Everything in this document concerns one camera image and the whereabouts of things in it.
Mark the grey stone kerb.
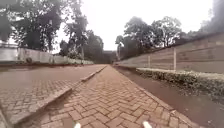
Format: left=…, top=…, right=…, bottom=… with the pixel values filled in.
left=8, top=65, right=108, bottom=128

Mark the red brick path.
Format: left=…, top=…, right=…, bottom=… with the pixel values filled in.
left=19, top=64, right=201, bottom=128

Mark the row of trees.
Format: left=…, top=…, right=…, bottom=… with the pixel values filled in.
left=0, top=0, right=105, bottom=64
left=114, top=0, right=224, bottom=61

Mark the dark earth verge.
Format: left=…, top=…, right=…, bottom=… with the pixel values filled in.
left=0, top=62, right=98, bottom=70

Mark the red brick road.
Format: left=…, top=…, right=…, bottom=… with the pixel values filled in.
left=0, top=64, right=107, bottom=128

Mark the low green hedge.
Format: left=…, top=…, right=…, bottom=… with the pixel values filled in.
left=135, top=67, right=224, bottom=98

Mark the brown dirt strip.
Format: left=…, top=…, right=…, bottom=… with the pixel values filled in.
left=113, top=65, right=224, bottom=128

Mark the pale concrete wall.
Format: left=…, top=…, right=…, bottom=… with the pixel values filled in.
left=0, top=44, right=95, bottom=66

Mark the grey block wall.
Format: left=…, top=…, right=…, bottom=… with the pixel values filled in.
left=113, top=32, right=224, bottom=75

